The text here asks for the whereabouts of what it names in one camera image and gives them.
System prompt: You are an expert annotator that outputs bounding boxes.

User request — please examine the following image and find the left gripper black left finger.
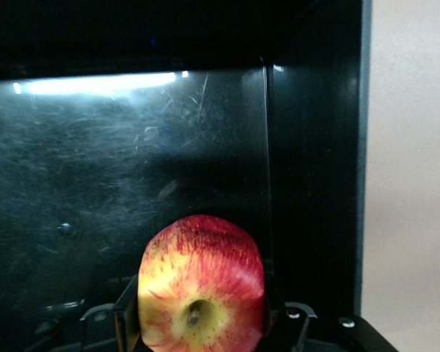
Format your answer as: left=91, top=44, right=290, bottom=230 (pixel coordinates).
left=112, top=273, right=144, bottom=352

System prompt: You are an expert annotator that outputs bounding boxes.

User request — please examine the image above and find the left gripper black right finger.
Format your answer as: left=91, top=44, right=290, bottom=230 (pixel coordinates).
left=262, top=285, right=318, bottom=352

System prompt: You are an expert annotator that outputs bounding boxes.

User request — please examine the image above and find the red yellow apple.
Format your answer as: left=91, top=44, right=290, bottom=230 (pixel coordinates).
left=137, top=214, right=267, bottom=352

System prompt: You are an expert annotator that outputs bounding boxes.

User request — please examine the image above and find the black plastic box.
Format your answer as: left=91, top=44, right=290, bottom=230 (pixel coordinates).
left=0, top=0, right=374, bottom=352

